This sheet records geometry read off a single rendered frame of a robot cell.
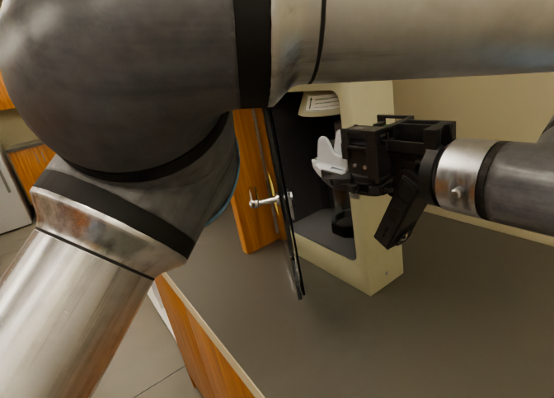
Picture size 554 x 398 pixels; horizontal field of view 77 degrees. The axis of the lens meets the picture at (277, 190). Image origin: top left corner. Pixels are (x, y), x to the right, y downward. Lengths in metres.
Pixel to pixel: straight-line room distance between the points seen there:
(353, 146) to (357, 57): 0.26
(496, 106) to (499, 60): 0.77
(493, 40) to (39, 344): 0.27
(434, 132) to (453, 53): 0.19
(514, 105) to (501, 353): 0.53
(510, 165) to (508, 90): 0.63
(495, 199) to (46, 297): 0.33
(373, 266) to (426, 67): 0.61
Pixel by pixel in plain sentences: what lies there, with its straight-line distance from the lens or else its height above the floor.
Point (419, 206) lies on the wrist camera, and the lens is 0.44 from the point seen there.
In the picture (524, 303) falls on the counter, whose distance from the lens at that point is 0.82.
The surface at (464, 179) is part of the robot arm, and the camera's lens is 0.35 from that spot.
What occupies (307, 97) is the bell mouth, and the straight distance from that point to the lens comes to 0.75.
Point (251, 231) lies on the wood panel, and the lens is 0.99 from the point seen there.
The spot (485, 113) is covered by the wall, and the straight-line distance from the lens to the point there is 0.99.
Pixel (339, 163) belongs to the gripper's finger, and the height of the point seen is 1.30.
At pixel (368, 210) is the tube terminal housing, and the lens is 0.70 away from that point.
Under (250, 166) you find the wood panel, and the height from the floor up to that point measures 1.19.
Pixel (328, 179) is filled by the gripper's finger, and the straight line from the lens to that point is 0.46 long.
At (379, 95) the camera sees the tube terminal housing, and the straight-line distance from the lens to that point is 0.68.
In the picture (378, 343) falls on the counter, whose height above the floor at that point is 0.94.
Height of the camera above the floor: 1.44
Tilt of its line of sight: 21 degrees down
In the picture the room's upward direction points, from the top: 11 degrees counter-clockwise
